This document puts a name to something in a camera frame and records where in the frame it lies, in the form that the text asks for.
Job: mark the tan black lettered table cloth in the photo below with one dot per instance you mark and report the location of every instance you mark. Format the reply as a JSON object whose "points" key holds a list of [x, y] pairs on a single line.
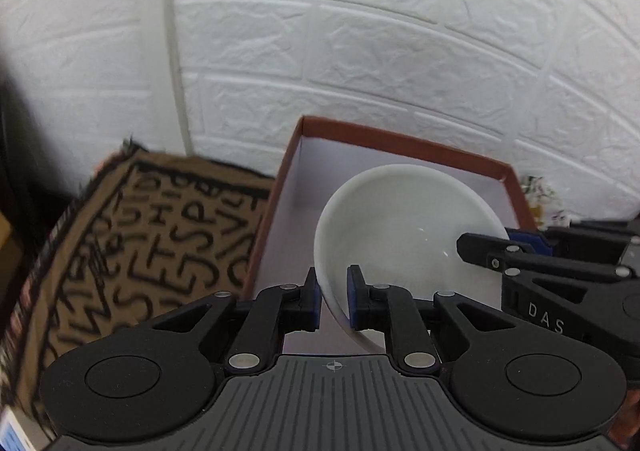
{"points": [[151, 232]]}

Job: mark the blue white label card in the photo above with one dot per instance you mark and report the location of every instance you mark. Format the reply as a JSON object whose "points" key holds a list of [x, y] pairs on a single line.
{"points": [[12, 434]]}

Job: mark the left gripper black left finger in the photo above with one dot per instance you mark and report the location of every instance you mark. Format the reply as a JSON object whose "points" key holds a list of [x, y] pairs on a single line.
{"points": [[145, 381]]}

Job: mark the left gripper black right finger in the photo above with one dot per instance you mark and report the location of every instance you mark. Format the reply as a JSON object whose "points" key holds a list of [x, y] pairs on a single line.
{"points": [[510, 377]]}

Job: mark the white floral fabric pouch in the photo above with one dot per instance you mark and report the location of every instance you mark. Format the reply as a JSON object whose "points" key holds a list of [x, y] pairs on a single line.
{"points": [[544, 203]]}

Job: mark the white ceramic bowl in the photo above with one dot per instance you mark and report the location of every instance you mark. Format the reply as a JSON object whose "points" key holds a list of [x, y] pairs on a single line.
{"points": [[400, 225]]}

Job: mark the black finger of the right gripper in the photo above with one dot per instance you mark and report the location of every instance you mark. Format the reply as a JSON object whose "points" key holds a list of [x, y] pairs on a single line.
{"points": [[581, 238], [505, 256]]}

